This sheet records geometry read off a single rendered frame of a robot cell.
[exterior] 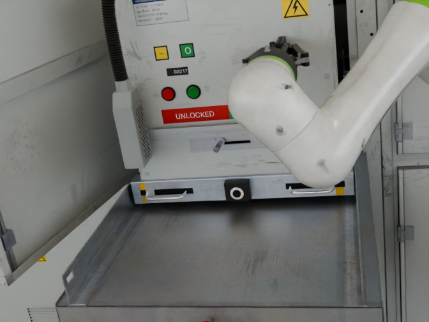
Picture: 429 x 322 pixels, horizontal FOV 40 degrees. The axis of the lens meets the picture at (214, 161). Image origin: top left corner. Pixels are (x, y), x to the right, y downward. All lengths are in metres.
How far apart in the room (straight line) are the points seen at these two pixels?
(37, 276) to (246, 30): 1.20
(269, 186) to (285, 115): 0.53
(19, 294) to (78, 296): 0.99
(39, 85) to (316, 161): 0.73
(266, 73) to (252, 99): 0.05
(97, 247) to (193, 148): 0.32
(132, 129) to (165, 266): 0.31
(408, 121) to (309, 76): 0.41
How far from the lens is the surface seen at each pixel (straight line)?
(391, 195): 1.72
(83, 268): 1.24
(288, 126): 0.88
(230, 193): 1.39
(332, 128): 0.91
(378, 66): 0.99
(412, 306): 1.91
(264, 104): 0.87
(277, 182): 1.38
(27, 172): 1.39
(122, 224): 1.43
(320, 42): 1.28
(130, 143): 1.31
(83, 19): 1.58
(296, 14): 1.27
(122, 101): 1.29
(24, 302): 2.21
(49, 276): 2.10
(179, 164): 1.42
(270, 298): 1.10
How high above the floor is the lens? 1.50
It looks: 22 degrees down
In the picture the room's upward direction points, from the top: 9 degrees counter-clockwise
